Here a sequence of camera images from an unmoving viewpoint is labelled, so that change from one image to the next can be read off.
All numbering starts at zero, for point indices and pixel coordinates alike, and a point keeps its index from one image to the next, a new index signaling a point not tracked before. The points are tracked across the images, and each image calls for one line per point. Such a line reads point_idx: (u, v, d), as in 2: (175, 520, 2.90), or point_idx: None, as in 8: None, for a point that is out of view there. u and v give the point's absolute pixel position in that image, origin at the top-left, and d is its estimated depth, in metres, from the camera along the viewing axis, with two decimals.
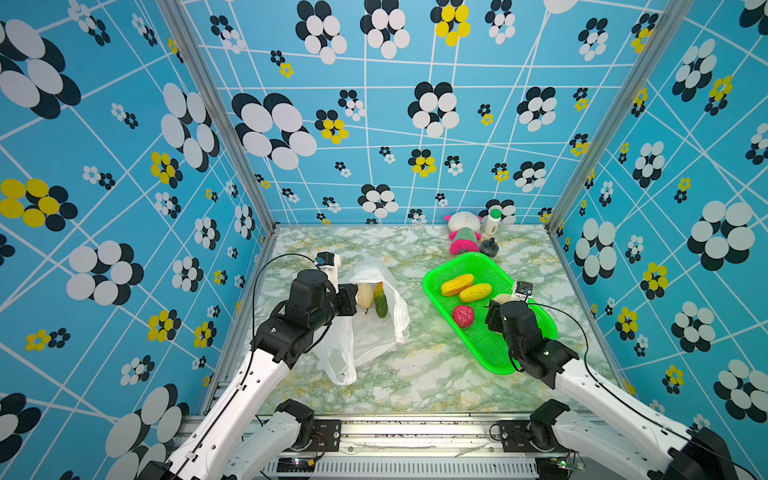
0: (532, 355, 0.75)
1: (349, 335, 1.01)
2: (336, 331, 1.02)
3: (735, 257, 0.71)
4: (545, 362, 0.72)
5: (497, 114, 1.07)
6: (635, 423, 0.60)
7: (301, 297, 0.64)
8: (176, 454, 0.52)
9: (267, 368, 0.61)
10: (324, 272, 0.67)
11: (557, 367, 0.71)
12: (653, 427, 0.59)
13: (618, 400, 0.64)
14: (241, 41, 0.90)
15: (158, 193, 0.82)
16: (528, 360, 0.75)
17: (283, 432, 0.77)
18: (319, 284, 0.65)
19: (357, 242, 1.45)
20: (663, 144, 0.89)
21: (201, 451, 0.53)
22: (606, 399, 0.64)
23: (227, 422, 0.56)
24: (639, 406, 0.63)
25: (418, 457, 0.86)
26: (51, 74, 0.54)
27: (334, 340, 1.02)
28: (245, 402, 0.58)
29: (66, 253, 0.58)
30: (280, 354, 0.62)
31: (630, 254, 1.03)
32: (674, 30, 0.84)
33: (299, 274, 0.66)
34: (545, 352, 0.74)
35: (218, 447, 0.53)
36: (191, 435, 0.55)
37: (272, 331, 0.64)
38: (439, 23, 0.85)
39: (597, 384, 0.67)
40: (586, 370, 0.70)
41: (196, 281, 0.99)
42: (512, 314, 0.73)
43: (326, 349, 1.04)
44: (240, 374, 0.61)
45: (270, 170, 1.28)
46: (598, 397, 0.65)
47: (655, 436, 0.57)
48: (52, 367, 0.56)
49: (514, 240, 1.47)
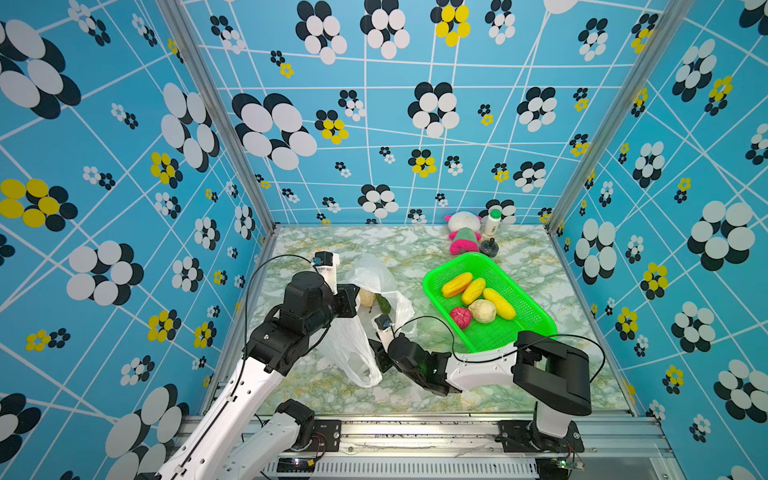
0: (430, 379, 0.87)
1: (362, 337, 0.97)
2: (350, 332, 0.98)
3: (734, 257, 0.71)
4: (440, 378, 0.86)
5: (497, 114, 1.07)
6: (489, 369, 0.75)
7: (296, 301, 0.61)
8: (166, 467, 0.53)
9: (258, 378, 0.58)
10: (320, 275, 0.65)
11: (446, 376, 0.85)
12: (500, 361, 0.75)
13: (480, 362, 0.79)
14: (241, 41, 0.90)
15: (158, 193, 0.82)
16: (430, 385, 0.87)
17: (282, 435, 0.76)
18: (314, 288, 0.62)
19: (357, 242, 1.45)
20: (663, 144, 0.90)
21: (189, 465, 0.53)
22: (475, 367, 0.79)
23: (217, 435, 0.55)
24: (489, 354, 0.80)
25: (417, 457, 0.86)
26: (51, 74, 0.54)
27: (350, 344, 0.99)
28: (235, 413, 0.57)
29: (66, 253, 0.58)
30: (272, 363, 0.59)
31: (630, 254, 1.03)
32: (674, 30, 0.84)
33: (293, 277, 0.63)
34: (436, 370, 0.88)
35: (208, 461, 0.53)
36: (181, 448, 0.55)
37: (265, 337, 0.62)
38: (439, 23, 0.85)
39: (465, 363, 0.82)
40: (456, 358, 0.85)
41: (196, 281, 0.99)
42: (402, 354, 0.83)
43: (344, 353, 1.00)
44: (232, 384, 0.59)
45: (270, 170, 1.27)
46: (471, 371, 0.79)
47: (504, 368, 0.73)
48: (52, 367, 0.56)
49: (514, 240, 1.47)
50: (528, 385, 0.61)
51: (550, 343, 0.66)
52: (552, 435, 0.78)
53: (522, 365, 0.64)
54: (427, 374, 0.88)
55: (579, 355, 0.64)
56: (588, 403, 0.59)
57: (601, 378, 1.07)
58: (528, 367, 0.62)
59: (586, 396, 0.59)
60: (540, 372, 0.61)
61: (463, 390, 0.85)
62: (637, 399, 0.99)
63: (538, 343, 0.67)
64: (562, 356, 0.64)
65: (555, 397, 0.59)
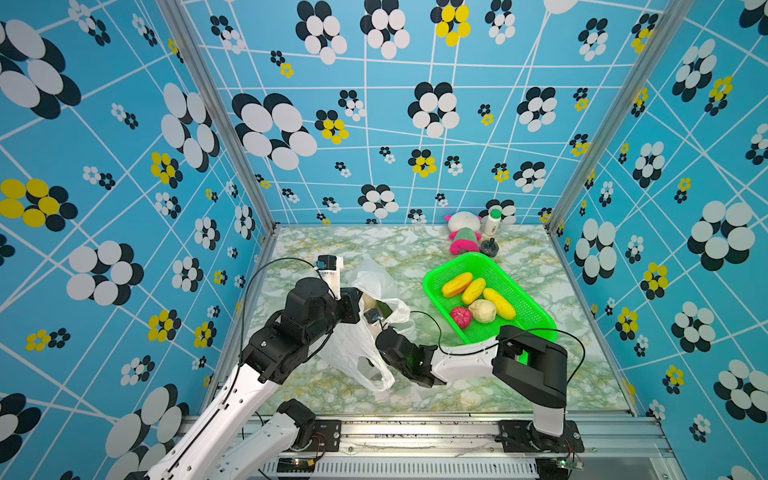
0: (416, 371, 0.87)
1: (371, 340, 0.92)
2: (355, 337, 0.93)
3: (735, 257, 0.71)
4: (426, 370, 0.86)
5: (496, 114, 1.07)
6: (472, 362, 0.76)
7: (296, 309, 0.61)
8: (155, 470, 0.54)
9: (250, 388, 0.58)
10: (324, 283, 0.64)
11: (431, 367, 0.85)
12: (481, 354, 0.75)
13: (462, 354, 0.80)
14: (241, 41, 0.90)
15: (158, 193, 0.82)
16: (415, 375, 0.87)
17: (280, 437, 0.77)
18: (316, 297, 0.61)
19: (357, 242, 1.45)
20: (663, 144, 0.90)
21: (177, 471, 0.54)
22: (458, 359, 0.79)
23: (206, 442, 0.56)
24: (473, 348, 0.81)
25: (417, 457, 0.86)
26: (51, 74, 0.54)
27: (357, 348, 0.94)
28: (226, 421, 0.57)
29: (66, 253, 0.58)
30: (267, 372, 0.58)
31: (630, 254, 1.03)
32: (674, 30, 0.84)
33: (297, 284, 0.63)
34: (422, 362, 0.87)
35: (194, 468, 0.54)
36: (170, 452, 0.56)
37: (263, 344, 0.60)
38: (439, 23, 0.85)
39: (449, 355, 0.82)
40: (442, 351, 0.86)
41: (196, 281, 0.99)
42: (389, 346, 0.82)
43: (352, 358, 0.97)
44: (225, 391, 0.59)
45: (270, 170, 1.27)
46: (453, 363, 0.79)
47: (485, 360, 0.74)
48: (52, 367, 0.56)
49: (514, 240, 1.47)
50: (507, 377, 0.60)
51: (530, 338, 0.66)
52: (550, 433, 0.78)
53: (502, 357, 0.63)
54: (414, 365, 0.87)
55: (558, 350, 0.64)
56: (563, 396, 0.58)
57: (601, 378, 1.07)
58: (508, 360, 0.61)
59: (561, 390, 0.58)
60: (520, 365, 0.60)
61: (447, 381, 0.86)
62: (637, 399, 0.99)
63: (517, 335, 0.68)
64: (541, 351, 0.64)
65: (534, 390, 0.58)
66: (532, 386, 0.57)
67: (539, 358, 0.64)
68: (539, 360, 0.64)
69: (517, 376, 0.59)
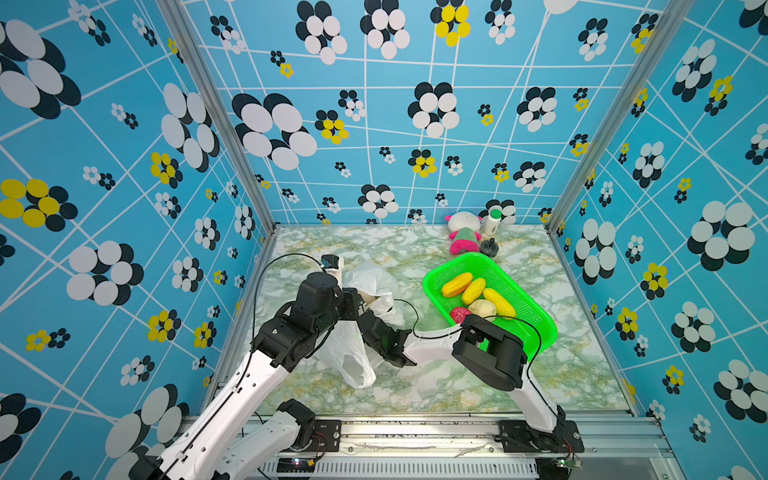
0: (390, 351, 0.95)
1: (357, 338, 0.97)
2: (345, 334, 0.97)
3: (735, 257, 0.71)
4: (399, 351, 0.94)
5: (496, 114, 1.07)
6: (438, 344, 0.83)
7: (308, 299, 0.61)
8: (168, 453, 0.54)
9: (264, 372, 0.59)
10: (334, 276, 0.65)
11: (403, 349, 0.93)
12: (446, 338, 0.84)
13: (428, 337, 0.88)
14: (241, 41, 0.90)
15: (158, 193, 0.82)
16: (388, 355, 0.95)
17: (283, 433, 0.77)
18: (328, 288, 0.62)
19: (357, 242, 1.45)
20: (663, 144, 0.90)
21: (191, 452, 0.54)
22: (427, 342, 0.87)
23: (219, 425, 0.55)
24: (440, 332, 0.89)
25: (417, 457, 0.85)
26: (51, 74, 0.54)
27: (344, 346, 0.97)
28: (239, 405, 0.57)
29: (66, 253, 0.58)
30: (279, 357, 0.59)
31: (630, 254, 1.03)
32: (674, 30, 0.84)
33: (308, 276, 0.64)
34: (397, 343, 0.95)
35: (208, 449, 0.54)
36: (183, 434, 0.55)
37: (274, 332, 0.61)
38: (439, 23, 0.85)
39: (420, 337, 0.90)
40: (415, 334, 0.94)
41: (196, 281, 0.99)
42: (367, 328, 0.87)
43: (340, 357, 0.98)
44: (237, 375, 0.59)
45: (270, 170, 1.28)
46: (421, 344, 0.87)
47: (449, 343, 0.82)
48: (52, 367, 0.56)
49: (514, 240, 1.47)
50: (465, 359, 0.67)
51: (489, 327, 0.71)
52: (544, 430, 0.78)
53: (463, 341, 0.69)
54: (389, 346, 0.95)
55: (514, 340, 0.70)
56: (512, 380, 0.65)
57: (601, 378, 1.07)
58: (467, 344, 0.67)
59: (511, 375, 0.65)
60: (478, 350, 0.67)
61: (417, 362, 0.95)
62: (637, 399, 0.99)
63: (478, 323, 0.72)
64: (498, 339, 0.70)
65: (486, 372, 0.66)
66: (485, 369, 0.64)
67: (495, 345, 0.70)
68: (495, 346, 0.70)
69: (473, 360, 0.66)
